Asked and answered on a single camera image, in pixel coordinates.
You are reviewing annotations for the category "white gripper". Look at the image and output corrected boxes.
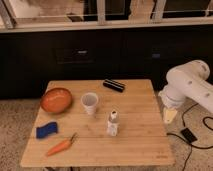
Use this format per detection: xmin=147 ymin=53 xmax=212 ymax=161
xmin=158 ymin=85 xmax=184 ymax=124

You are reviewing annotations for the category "small white bottle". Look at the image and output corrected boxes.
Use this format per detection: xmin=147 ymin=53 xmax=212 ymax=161
xmin=107 ymin=110 xmax=119 ymax=136

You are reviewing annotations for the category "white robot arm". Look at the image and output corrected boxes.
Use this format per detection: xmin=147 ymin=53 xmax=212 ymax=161
xmin=159 ymin=60 xmax=213 ymax=124

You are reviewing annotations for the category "black power adapter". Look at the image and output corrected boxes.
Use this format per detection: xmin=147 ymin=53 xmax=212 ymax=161
xmin=181 ymin=128 xmax=197 ymax=143

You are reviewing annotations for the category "black rectangular case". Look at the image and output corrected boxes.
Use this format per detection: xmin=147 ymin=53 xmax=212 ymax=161
xmin=103 ymin=79 xmax=125 ymax=92

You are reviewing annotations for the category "white paper cup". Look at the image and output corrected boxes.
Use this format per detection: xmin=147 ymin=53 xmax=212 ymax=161
xmin=81 ymin=92 xmax=99 ymax=115

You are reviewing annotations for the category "orange carrot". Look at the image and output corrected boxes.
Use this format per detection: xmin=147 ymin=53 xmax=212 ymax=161
xmin=46 ymin=133 xmax=77 ymax=156

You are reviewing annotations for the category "orange bowl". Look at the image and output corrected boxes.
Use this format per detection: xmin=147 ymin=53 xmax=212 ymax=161
xmin=40 ymin=88 xmax=72 ymax=113

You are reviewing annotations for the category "blue sponge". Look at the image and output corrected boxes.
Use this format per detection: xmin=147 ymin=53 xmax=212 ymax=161
xmin=36 ymin=122 xmax=58 ymax=139

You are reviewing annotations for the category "dark cabinet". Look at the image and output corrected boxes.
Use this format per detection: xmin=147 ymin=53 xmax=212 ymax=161
xmin=0 ymin=26 xmax=213 ymax=99

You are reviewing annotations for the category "black cable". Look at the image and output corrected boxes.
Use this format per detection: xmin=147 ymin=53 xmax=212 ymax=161
xmin=166 ymin=102 xmax=213 ymax=171

